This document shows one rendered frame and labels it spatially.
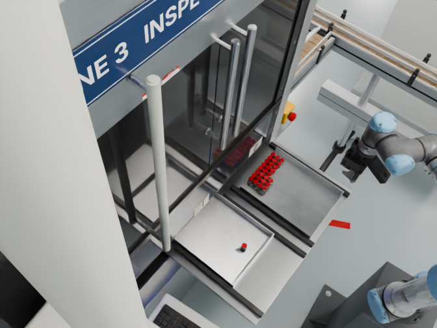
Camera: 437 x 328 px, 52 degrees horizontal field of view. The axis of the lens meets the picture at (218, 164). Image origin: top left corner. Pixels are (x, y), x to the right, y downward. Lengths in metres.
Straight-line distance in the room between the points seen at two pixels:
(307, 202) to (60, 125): 1.73
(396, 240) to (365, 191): 0.37
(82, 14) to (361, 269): 2.40
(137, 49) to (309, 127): 2.53
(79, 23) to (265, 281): 1.26
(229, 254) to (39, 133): 1.58
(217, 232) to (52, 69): 1.62
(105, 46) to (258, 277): 1.18
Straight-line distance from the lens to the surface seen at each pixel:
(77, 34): 0.69
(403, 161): 1.41
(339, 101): 2.74
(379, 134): 1.45
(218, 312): 2.57
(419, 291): 1.49
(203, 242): 1.74
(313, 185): 1.92
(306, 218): 1.84
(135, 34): 0.77
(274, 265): 1.74
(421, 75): 2.46
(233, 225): 1.78
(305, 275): 2.71
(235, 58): 1.01
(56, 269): 0.27
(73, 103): 0.18
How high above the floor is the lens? 2.49
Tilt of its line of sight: 57 degrees down
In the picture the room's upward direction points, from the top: 7 degrees clockwise
